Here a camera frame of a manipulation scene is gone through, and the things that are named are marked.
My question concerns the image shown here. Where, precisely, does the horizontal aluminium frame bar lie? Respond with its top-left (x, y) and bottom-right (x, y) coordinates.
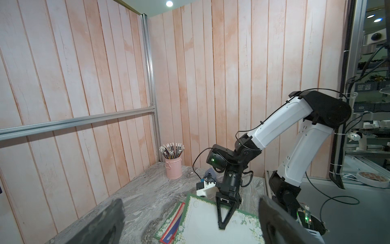
top-left (1, 106), bottom-right (156, 141)

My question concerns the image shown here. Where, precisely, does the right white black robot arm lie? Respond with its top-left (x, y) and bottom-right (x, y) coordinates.
top-left (207, 88), bottom-right (352, 229)

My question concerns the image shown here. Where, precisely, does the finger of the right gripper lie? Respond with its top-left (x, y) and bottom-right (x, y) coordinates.
top-left (215, 196), bottom-right (242, 230)

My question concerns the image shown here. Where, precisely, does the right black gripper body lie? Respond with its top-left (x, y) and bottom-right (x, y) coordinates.
top-left (206, 144), bottom-right (253, 203)

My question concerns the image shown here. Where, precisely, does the green floral stationery paper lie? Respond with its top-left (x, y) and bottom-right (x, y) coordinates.
top-left (154, 201), bottom-right (184, 240)
top-left (173, 194), bottom-right (265, 244)

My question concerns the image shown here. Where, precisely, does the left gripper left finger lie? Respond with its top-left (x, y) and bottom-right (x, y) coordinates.
top-left (66, 199), bottom-right (125, 244)

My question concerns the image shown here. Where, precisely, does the bundle of pencils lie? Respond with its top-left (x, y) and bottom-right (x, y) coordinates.
top-left (159, 143), bottom-right (185, 159)

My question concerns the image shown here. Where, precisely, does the pink pencil cup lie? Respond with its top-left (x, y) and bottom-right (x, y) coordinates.
top-left (165, 157), bottom-right (182, 180)

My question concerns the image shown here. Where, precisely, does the grey blue hole punch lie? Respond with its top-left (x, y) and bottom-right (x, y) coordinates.
top-left (203, 168), bottom-right (217, 183)

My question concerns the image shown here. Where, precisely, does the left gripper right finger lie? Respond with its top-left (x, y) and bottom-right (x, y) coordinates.
top-left (259, 196), bottom-right (324, 244)

